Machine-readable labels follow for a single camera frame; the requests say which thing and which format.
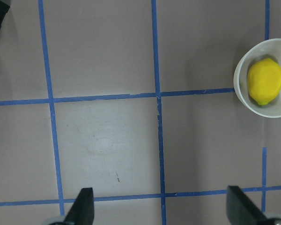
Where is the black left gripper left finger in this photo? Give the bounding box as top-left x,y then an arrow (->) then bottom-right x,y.
62,187 -> 95,225

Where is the cream ceramic bowl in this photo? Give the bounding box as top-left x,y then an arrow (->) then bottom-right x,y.
233,38 -> 281,118

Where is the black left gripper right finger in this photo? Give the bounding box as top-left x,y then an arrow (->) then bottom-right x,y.
226,186 -> 268,225

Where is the yellow lemon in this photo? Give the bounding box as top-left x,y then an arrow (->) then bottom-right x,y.
247,58 -> 281,106

